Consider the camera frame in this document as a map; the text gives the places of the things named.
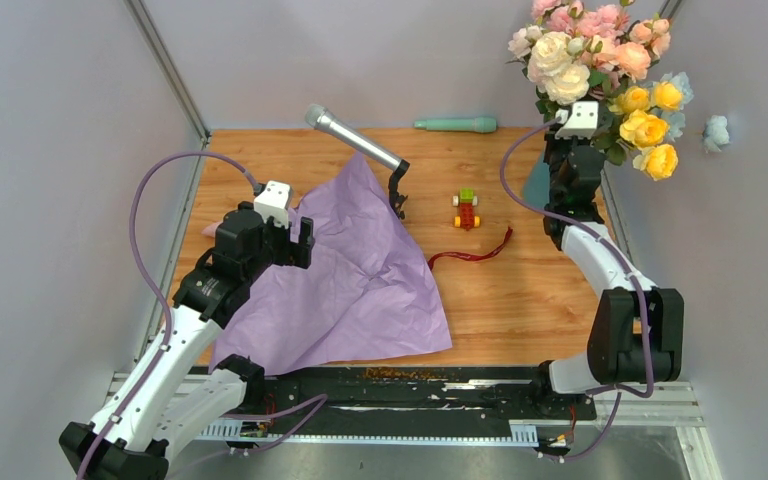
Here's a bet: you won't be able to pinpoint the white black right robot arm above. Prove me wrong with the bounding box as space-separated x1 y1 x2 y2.
530 133 685 418

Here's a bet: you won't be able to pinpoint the peach orange flower stem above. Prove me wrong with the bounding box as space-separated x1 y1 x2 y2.
615 18 671 81

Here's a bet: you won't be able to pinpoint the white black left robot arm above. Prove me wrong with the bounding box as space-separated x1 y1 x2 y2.
59 202 314 479

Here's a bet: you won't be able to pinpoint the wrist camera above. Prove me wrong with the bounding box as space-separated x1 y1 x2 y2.
253 180 294 229
555 100 600 140

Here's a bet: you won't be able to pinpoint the silver microphone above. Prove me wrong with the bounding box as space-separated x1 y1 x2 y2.
305 104 409 172

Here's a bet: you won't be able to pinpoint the teal cylindrical vase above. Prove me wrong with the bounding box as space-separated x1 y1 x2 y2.
522 154 550 210

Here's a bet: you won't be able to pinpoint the toy brick car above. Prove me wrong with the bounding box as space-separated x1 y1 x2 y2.
452 188 481 230

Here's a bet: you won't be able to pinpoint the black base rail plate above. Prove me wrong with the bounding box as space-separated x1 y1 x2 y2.
220 366 598 442

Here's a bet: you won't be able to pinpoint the purple pink wrapping paper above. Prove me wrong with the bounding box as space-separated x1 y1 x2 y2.
209 154 453 375

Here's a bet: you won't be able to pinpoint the light blue artificial flowers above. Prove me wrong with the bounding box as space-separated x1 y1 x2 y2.
654 72 731 153

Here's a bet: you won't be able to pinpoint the dark red printed ribbon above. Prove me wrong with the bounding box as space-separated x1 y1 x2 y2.
427 227 514 270

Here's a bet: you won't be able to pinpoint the pale pink flower stem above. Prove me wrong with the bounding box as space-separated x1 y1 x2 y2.
508 25 543 62

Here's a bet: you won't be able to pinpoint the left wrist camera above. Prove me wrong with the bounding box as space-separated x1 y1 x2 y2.
253 180 294 229

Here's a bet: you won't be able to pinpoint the yellow flower stem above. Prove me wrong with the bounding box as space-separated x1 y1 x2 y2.
600 73 693 181

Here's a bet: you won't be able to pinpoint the black microphone tripod stand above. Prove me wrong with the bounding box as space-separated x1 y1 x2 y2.
387 160 410 220

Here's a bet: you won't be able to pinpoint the mint green toy microphone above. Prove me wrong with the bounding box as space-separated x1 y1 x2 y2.
413 116 498 134

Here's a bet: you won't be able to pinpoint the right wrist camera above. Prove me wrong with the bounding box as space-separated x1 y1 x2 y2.
555 100 600 140

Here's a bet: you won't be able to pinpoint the white flower stem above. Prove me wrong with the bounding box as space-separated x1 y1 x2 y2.
526 31 590 114

